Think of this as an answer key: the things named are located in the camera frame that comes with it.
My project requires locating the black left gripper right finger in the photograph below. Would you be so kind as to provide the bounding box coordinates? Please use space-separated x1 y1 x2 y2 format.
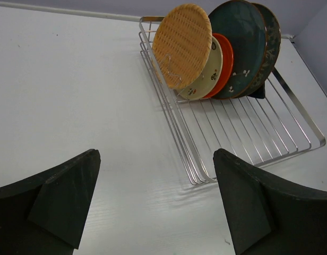
213 149 327 254

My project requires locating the woven tan round plate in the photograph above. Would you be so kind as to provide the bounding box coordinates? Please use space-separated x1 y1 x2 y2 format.
152 3 212 89

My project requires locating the grey deer pattern plate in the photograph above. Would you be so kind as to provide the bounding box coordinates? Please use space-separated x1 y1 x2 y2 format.
238 3 281 97

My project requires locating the orange plate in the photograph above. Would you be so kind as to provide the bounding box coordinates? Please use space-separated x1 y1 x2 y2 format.
204 33 234 98

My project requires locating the dark blue leaf plate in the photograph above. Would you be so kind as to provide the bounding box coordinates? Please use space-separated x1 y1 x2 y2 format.
248 82 265 99

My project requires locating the wire metal dish rack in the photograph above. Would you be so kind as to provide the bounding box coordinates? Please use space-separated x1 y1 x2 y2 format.
139 16 326 185

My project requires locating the teal blossom round plate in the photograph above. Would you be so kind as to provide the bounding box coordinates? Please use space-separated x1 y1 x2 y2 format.
209 1 266 100

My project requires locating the cream floral plate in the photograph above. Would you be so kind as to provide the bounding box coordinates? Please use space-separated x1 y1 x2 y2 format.
176 36 223 100

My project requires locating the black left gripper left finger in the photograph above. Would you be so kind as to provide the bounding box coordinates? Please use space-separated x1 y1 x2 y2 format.
0 149 101 254

